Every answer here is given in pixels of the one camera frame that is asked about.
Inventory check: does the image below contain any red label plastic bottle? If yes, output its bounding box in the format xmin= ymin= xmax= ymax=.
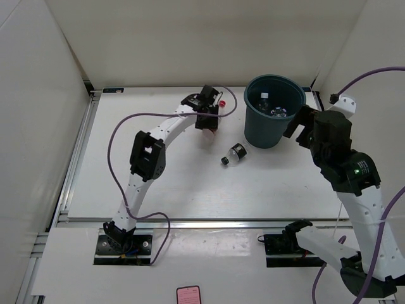
xmin=202 ymin=100 xmax=226 ymax=145

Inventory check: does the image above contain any blue label plastic bottle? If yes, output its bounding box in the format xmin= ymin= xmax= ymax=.
xmin=270 ymin=106 xmax=288 ymax=118

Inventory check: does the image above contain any clear unlabelled plastic bottle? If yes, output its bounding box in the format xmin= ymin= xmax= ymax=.
xmin=258 ymin=92 xmax=270 ymax=113

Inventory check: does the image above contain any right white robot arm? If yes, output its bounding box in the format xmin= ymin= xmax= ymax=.
xmin=282 ymin=105 xmax=404 ymax=303

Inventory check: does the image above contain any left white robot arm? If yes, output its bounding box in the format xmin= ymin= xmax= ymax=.
xmin=103 ymin=85 xmax=220 ymax=253

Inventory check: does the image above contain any dark green plastic bin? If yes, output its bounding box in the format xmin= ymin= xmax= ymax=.
xmin=244 ymin=75 xmax=306 ymax=149

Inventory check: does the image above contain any black label plastic bottle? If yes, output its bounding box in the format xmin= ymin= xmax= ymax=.
xmin=221 ymin=142 xmax=251 ymax=167

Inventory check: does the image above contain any pink smartphone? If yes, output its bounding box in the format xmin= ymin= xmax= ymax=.
xmin=176 ymin=286 xmax=202 ymax=304

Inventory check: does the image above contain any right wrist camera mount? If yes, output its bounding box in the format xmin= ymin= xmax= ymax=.
xmin=328 ymin=93 xmax=357 ymax=119

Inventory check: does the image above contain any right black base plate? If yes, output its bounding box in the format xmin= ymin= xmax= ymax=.
xmin=257 ymin=234 xmax=323 ymax=269

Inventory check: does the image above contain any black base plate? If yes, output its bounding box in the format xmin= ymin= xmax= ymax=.
xmin=257 ymin=234 xmax=323 ymax=269
xmin=93 ymin=230 xmax=153 ymax=266

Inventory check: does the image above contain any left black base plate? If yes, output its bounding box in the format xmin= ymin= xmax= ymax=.
xmin=93 ymin=230 xmax=153 ymax=266

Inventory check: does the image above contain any aluminium table edge rail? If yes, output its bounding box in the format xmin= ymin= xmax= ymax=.
xmin=56 ymin=216 xmax=352 ymax=229

